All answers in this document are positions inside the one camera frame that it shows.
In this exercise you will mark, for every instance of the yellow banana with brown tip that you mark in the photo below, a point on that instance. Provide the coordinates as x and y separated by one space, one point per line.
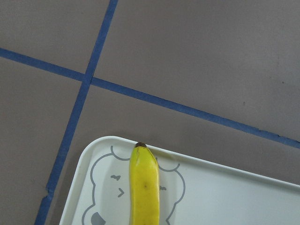
144 186

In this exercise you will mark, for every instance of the white rectangular tray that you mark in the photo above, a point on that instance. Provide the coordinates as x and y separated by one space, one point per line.
192 191

